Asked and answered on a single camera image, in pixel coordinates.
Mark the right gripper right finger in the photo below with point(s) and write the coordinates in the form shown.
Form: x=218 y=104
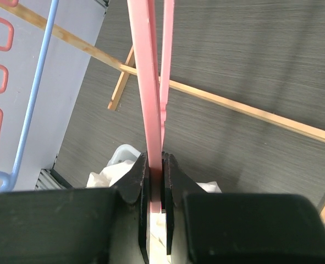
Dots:
x=220 y=227

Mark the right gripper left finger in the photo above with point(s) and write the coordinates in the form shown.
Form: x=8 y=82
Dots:
x=90 y=225

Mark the white tank top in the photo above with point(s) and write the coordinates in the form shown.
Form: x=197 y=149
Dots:
x=158 y=235

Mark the light blue hanger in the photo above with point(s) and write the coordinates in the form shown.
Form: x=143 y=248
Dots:
x=9 y=180

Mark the light pink hanger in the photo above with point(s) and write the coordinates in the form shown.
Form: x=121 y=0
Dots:
x=153 y=78

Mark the white empty basket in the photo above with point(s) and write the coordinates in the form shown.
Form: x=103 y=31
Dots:
x=122 y=153

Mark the wooden clothes rack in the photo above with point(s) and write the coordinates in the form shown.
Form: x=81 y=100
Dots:
x=33 y=18

